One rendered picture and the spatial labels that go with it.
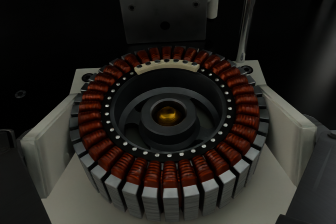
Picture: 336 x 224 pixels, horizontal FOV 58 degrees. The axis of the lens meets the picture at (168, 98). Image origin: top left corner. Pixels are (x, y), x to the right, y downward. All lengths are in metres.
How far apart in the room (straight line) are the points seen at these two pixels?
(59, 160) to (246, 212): 0.10
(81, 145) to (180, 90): 0.08
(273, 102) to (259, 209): 0.06
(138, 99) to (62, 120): 0.06
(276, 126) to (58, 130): 0.11
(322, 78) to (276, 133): 0.12
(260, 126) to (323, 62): 0.14
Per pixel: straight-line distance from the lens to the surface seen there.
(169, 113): 0.18
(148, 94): 0.20
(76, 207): 0.19
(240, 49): 0.25
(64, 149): 0.17
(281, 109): 0.16
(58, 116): 0.16
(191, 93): 0.20
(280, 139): 0.16
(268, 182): 0.19
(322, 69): 0.29
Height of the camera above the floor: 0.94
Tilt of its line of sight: 47 degrees down
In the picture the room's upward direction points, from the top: 3 degrees counter-clockwise
